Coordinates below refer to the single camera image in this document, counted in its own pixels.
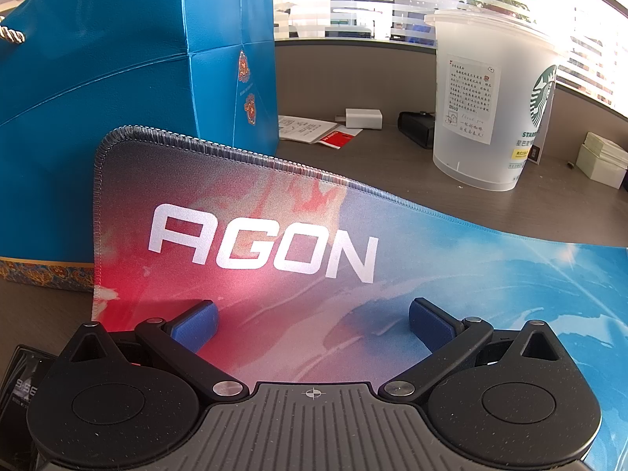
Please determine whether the blue paper gift bag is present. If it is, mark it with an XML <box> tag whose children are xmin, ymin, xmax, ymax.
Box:
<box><xmin>0</xmin><ymin>0</ymin><xmax>280</xmax><ymax>292</ymax></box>

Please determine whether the printed blue red desk mat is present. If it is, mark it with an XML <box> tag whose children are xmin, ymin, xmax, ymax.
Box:
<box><xmin>91</xmin><ymin>126</ymin><xmax>628</xmax><ymax>462</ymax></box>

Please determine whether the white cardboard box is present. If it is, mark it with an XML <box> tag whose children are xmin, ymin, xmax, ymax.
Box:
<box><xmin>575</xmin><ymin>131</ymin><xmax>628</xmax><ymax>188</ymax></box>

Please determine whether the black plastic packet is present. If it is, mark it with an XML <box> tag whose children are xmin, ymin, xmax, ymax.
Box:
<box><xmin>0</xmin><ymin>343</ymin><xmax>56</xmax><ymax>455</ymax></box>

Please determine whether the white charger block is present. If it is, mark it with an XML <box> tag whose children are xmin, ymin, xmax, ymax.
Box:
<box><xmin>345</xmin><ymin>108</ymin><xmax>383</xmax><ymax>131</ymax></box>

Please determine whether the black and white carton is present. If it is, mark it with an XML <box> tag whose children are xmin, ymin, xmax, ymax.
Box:
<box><xmin>530</xmin><ymin>92</ymin><xmax>558</xmax><ymax>166</ymax></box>

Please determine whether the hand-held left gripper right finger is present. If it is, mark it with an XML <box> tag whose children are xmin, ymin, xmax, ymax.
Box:
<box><xmin>380</xmin><ymin>297</ymin><xmax>572</xmax><ymax>400</ymax></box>

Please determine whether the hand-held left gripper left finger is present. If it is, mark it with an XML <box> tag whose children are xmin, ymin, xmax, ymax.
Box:
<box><xmin>59</xmin><ymin>300</ymin><xmax>248</xmax><ymax>400</ymax></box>

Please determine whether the red card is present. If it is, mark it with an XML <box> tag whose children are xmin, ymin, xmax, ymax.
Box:
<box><xmin>318</xmin><ymin>128</ymin><xmax>364</xmax><ymax>149</ymax></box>

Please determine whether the frosted plastic cup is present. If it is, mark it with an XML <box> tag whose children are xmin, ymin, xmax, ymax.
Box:
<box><xmin>424</xmin><ymin>8</ymin><xmax>575</xmax><ymax>191</ymax></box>

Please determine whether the small black box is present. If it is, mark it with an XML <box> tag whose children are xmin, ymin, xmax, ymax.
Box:
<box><xmin>397</xmin><ymin>110</ymin><xmax>437</xmax><ymax>148</ymax></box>

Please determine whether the white paper leaflet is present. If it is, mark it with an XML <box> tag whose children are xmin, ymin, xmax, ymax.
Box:
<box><xmin>278</xmin><ymin>115</ymin><xmax>339</xmax><ymax>144</ymax></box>

